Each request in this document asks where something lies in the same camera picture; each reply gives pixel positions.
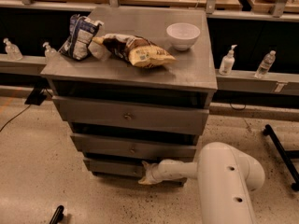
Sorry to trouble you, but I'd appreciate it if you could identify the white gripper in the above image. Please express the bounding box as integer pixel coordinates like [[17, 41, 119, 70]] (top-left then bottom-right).
[[138, 161, 163, 185]]

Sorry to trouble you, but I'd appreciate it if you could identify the grey bottom drawer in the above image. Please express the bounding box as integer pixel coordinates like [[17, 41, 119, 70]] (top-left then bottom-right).
[[82, 157, 188, 185]]

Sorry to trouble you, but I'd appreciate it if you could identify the grey drawer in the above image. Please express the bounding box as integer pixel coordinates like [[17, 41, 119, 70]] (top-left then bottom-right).
[[71, 133, 196, 160], [82, 157, 188, 185], [53, 96, 209, 134]]

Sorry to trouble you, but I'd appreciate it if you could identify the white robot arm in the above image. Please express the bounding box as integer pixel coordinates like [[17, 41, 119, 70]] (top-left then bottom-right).
[[139, 142, 265, 224]]

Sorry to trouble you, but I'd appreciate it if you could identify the grey middle drawer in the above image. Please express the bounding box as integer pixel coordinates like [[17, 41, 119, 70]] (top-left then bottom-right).
[[71, 133, 196, 160]]

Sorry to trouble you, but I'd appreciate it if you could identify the grey top drawer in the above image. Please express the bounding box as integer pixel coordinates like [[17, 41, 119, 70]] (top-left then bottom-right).
[[53, 96, 209, 134]]

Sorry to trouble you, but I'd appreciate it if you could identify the grey drawer cabinet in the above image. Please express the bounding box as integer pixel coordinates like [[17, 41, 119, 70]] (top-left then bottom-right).
[[40, 6, 219, 187]]

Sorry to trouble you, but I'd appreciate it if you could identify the yellow brown chip bag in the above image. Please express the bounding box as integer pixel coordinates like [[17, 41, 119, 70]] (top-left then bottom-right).
[[93, 34, 176, 68]]

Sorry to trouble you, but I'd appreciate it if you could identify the black power adapter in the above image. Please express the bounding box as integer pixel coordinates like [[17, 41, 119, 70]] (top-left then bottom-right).
[[25, 89, 47, 105]]

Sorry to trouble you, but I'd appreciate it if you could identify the white pump lotion bottle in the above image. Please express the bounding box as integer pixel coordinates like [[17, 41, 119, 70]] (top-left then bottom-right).
[[219, 45, 235, 76]]

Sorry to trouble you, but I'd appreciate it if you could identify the black stand leg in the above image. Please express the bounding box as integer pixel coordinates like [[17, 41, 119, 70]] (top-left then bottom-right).
[[263, 124, 299, 191]]

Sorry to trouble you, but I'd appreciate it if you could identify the white bowl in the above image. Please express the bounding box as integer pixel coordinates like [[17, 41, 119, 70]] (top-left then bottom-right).
[[166, 22, 201, 50]]

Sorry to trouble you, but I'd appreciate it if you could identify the clear pump sanitizer bottle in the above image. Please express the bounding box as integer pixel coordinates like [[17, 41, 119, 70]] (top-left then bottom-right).
[[43, 42, 57, 63]]

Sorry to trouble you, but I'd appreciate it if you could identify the blue white chip bag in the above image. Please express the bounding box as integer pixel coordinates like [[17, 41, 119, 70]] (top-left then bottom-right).
[[59, 14, 104, 61]]

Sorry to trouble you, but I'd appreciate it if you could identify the clear water bottle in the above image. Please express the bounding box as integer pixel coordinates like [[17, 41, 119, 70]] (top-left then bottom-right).
[[254, 50, 276, 78]]

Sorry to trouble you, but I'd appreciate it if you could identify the far left clear sanitizer bottle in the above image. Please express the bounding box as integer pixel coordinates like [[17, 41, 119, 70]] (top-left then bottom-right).
[[3, 38, 22, 61]]

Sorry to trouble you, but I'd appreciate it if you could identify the black handle bottom edge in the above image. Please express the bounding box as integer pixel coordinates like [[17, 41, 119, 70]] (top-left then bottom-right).
[[49, 205, 64, 224]]

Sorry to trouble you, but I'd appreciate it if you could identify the black floor cable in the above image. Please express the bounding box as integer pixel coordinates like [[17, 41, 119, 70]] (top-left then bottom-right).
[[0, 104, 32, 133]]

